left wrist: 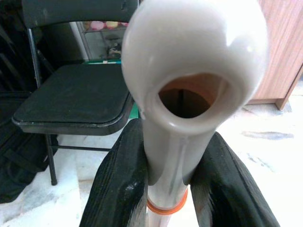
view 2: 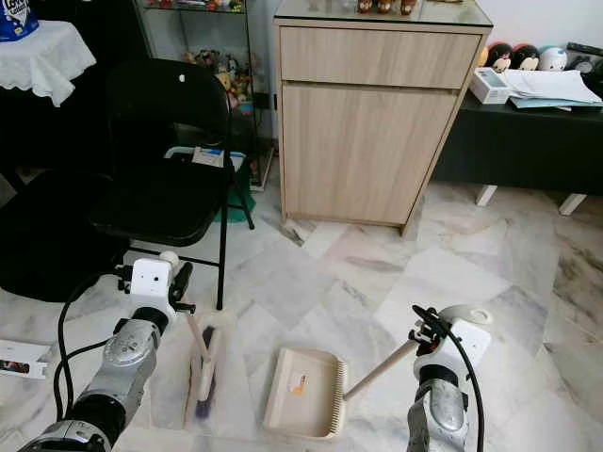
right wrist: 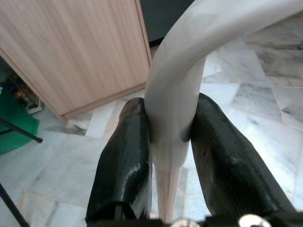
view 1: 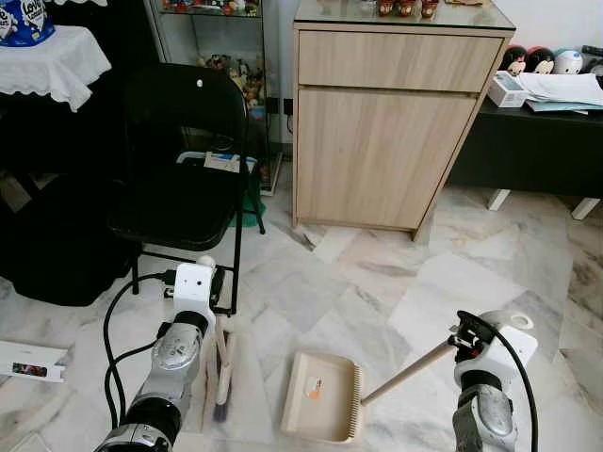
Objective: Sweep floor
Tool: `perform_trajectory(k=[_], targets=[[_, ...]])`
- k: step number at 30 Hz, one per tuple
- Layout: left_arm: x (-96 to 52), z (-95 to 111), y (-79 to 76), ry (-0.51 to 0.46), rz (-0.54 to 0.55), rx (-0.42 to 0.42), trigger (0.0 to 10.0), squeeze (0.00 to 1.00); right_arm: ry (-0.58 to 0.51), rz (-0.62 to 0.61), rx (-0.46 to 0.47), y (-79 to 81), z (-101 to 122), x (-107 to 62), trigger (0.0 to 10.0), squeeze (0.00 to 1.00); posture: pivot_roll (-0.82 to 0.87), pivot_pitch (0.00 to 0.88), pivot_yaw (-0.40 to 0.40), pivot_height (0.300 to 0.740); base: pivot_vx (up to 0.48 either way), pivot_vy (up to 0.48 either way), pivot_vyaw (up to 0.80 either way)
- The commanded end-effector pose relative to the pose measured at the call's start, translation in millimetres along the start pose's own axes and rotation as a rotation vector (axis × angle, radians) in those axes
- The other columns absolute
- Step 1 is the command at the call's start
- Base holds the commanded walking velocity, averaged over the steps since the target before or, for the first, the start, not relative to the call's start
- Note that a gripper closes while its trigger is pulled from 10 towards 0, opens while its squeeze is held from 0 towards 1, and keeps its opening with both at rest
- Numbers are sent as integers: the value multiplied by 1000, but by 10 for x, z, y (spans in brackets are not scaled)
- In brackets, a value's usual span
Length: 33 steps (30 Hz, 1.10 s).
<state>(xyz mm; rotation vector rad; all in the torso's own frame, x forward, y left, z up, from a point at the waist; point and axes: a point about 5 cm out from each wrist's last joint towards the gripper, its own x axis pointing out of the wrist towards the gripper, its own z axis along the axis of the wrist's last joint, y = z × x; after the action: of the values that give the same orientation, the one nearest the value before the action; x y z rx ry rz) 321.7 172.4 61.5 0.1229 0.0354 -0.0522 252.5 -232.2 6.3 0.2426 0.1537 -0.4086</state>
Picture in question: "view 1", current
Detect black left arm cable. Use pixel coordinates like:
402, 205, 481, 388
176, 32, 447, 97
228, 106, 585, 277
101, 271, 180, 430

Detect stack of white papers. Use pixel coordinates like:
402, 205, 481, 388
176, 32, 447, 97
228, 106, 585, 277
517, 72, 603, 114

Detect black low bench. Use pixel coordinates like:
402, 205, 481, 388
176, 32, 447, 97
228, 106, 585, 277
447, 97, 603, 223

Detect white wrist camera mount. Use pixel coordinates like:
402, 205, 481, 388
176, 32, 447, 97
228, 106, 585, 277
171, 255, 219, 317
469, 310, 539, 389

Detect white and blue plush toy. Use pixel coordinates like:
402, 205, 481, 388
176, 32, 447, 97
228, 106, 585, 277
552, 48, 586, 75

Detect white basket with label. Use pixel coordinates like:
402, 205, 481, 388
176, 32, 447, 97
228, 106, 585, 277
175, 149, 258, 176

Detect glass display cabinet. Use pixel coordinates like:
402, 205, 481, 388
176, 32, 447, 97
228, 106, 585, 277
144, 0, 286, 196

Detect black and pink plush toy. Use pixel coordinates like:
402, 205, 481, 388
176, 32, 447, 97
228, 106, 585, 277
524, 46, 558, 75

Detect light wooden cabinet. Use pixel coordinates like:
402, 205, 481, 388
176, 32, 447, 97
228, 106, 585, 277
291, 0, 518, 238

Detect beige dustpan with wooden handle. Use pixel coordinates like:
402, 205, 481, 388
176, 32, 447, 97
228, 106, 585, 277
280, 337, 464, 444

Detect blue printed bag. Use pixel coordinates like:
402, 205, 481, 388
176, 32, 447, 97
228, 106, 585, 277
0, 0, 57, 48

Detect wooden broom with dark bristles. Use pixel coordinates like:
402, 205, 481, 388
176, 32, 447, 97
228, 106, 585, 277
209, 314, 253, 422

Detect white lace table cloth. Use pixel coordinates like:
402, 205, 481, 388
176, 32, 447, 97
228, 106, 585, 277
0, 24, 113, 113

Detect large black bag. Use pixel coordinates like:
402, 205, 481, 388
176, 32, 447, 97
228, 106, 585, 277
0, 172, 144, 308

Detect flat white carton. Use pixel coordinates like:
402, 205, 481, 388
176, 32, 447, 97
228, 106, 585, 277
0, 340, 70, 383

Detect small white box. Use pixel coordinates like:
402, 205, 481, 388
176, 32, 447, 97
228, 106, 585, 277
487, 72, 531, 109

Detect black and red plush toy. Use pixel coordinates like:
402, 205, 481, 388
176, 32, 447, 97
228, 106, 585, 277
499, 43, 530, 76

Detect brown figurines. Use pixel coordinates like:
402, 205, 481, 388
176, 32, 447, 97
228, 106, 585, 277
376, 0, 441, 20

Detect black folding chair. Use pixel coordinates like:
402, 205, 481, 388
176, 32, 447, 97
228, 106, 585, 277
106, 63, 268, 317

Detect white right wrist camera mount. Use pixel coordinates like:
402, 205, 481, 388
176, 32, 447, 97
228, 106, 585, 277
469, 310, 539, 389

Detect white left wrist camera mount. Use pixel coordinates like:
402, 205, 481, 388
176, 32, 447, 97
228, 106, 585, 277
171, 255, 219, 317

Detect green plastic item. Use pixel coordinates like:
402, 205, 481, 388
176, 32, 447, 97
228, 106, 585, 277
229, 185, 268, 230

